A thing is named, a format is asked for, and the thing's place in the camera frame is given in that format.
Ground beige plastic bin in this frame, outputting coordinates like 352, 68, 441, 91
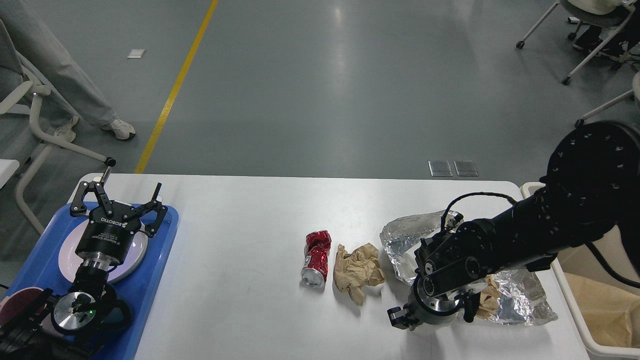
520, 182, 640, 360

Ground grey office chair left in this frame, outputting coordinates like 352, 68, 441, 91
0, 10, 117, 236

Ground white side table corner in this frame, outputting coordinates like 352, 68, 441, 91
0, 159, 20, 189

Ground brown paper bag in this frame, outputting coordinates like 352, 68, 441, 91
565, 273, 640, 349

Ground person in black seated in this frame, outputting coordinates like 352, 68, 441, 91
574, 0, 640, 66

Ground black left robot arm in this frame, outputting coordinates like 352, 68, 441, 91
1, 171, 179, 360

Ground aluminium foil sheet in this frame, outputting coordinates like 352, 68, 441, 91
474, 269, 558, 326
379, 210, 444, 286

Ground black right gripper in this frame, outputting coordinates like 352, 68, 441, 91
387, 222, 491, 331

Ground blue plastic tray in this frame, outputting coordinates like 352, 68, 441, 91
6, 203, 179, 360

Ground dark blue mug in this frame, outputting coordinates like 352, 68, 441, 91
94, 298, 133, 346

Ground green plate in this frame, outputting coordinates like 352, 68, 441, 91
107, 253, 146, 284

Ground pink mug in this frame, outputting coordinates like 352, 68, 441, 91
0, 287, 55, 336

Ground person in grey trousers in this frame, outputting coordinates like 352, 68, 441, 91
0, 0, 137, 142

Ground metal floor socket plates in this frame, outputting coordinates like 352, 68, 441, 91
427, 161, 479, 177

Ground brown paper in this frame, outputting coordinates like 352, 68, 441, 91
476, 275, 502, 320
333, 243, 386, 307

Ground pink plate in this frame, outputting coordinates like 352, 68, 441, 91
57, 219, 149, 282

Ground white paper cup lying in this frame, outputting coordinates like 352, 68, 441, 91
402, 249, 418, 277

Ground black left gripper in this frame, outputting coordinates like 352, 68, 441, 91
69, 166, 169, 267

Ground white chair right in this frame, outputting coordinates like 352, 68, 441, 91
516, 0, 637, 85

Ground white chair base far right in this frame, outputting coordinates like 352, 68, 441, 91
574, 72, 640, 128

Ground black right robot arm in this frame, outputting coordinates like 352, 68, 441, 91
387, 120, 640, 330

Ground crushed red soda can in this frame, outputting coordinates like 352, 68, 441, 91
301, 230, 332, 288

